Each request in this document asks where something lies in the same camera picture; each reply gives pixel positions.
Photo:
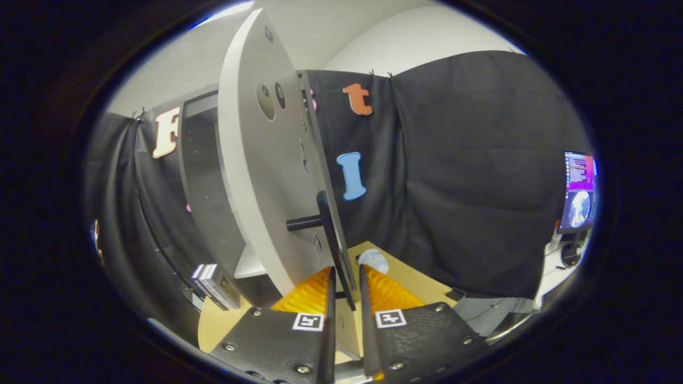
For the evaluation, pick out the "white cabinet door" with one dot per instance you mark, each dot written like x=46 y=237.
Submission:
x=256 y=186

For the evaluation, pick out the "black tape patch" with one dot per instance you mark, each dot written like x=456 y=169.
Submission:
x=456 y=294

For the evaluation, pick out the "small grey white box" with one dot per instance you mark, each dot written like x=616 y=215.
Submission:
x=213 y=285

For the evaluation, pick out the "white round object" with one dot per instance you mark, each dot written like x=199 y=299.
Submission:
x=373 y=260

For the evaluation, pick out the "dark grey cabinet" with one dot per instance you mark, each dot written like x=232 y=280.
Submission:
x=203 y=176

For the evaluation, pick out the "black backdrop cloth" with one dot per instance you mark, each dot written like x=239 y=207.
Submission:
x=453 y=186

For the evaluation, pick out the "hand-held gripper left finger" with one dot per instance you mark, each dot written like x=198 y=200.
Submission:
x=328 y=341

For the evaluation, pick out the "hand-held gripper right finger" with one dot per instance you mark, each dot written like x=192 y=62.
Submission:
x=368 y=341

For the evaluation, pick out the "white side desk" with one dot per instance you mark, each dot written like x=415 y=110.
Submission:
x=549 y=277

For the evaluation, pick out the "white cabinet shelf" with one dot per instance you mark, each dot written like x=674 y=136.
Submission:
x=248 y=264

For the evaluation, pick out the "computer monitor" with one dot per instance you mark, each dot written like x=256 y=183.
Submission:
x=579 y=181

